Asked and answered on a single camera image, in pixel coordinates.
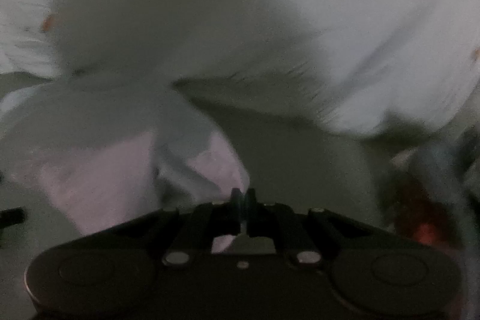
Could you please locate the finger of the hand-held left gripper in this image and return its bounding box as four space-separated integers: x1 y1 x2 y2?
0 207 26 229

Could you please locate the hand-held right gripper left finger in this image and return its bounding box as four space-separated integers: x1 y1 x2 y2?
150 188 242 267

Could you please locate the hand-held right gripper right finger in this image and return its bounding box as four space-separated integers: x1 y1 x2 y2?
243 188 340 267

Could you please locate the pale blue garment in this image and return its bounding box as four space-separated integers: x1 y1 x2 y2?
0 78 252 254

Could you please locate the red folded cloth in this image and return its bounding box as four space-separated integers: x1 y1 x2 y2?
392 170 454 247

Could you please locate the carrot print bed sheet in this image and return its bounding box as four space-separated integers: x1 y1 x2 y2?
0 0 480 141

